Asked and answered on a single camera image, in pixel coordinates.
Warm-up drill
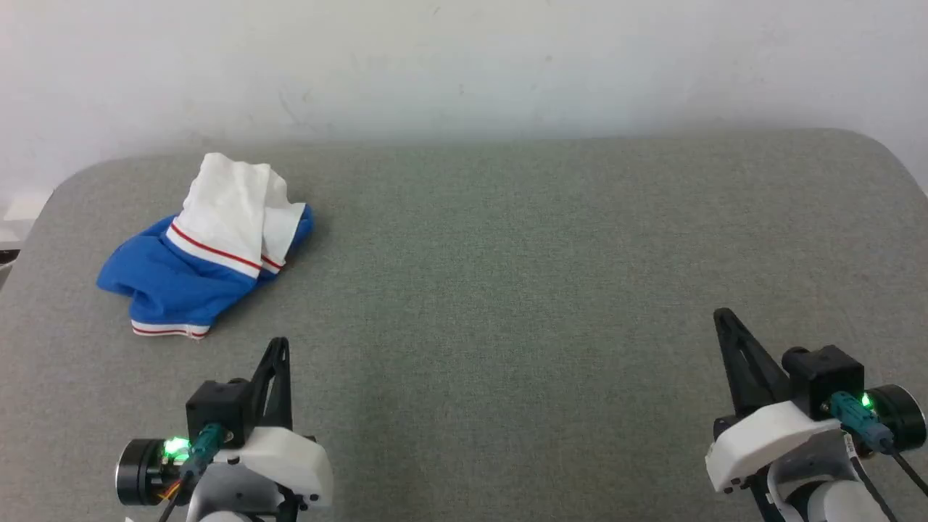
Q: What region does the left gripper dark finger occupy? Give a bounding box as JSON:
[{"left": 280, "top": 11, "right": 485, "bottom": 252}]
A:
[
  {"left": 267, "top": 337, "right": 294, "bottom": 431},
  {"left": 249, "top": 337, "right": 285, "bottom": 430}
]

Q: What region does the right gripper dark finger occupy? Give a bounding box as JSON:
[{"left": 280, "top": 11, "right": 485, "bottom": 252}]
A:
[
  {"left": 713, "top": 308, "right": 759, "bottom": 417},
  {"left": 723, "top": 308, "right": 795, "bottom": 407}
]

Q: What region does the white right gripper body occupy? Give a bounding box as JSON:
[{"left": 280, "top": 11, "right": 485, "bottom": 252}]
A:
[{"left": 705, "top": 400, "right": 848, "bottom": 495}]

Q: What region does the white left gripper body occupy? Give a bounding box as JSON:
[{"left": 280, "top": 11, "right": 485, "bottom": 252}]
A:
[{"left": 216, "top": 425, "right": 334, "bottom": 510}]

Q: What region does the blue and white polo shirt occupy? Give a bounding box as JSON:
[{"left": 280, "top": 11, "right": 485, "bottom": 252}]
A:
[{"left": 96, "top": 152, "right": 315, "bottom": 340}]

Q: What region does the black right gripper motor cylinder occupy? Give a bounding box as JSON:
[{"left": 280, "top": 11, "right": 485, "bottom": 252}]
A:
[{"left": 866, "top": 384, "right": 928, "bottom": 455}]

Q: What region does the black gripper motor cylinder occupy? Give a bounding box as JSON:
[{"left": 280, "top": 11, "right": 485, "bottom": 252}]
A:
[
  {"left": 115, "top": 438, "right": 191, "bottom": 507},
  {"left": 866, "top": 384, "right": 928, "bottom": 455}
]

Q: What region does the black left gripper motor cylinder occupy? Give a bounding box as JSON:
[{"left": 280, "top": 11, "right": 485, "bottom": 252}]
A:
[{"left": 115, "top": 438, "right": 191, "bottom": 507}]

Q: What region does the grey fabric sofa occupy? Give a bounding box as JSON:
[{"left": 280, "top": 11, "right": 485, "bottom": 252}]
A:
[{"left": 0, "top": 129, "right": 928, "bottom": 522}]

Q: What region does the white wall outlet box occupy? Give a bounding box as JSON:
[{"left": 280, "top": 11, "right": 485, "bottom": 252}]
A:
[{"left": 3, "top": 189, "right": 56, "bottom": 223}]

